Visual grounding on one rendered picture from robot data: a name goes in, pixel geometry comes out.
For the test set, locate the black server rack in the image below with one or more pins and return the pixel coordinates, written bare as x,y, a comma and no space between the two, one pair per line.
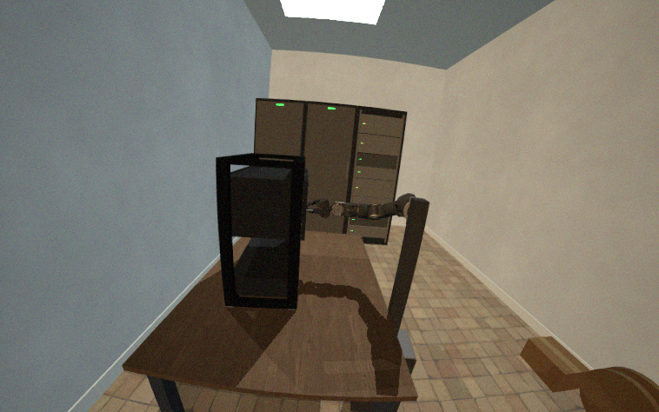
256,206

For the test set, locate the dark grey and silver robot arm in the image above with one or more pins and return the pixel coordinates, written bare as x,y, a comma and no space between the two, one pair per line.
375,210

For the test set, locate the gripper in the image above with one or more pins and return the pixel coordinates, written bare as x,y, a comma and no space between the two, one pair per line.
324,207

